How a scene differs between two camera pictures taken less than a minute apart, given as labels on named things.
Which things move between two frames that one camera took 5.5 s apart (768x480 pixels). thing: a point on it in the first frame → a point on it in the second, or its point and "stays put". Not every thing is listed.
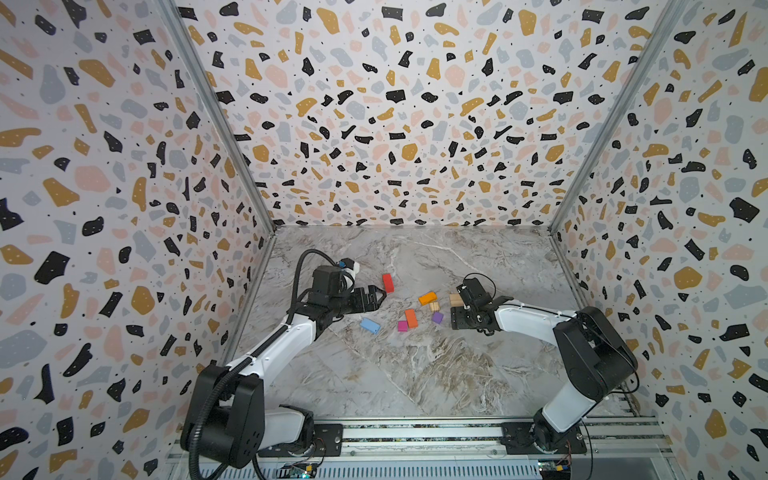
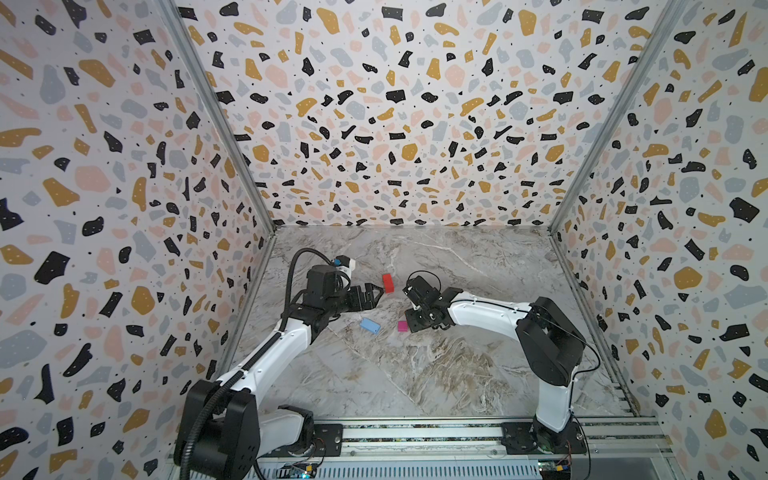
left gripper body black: (344, 303) stays put
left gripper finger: (367, 304) stays put
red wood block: (388, 283) stays put
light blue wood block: (370, 325) stays put
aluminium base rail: (444, 450) stays put
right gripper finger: (461, 318) → (418, 319)
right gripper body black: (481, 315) → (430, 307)
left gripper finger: (372, 294) stays put
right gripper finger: (487, 322) → (444, 322)
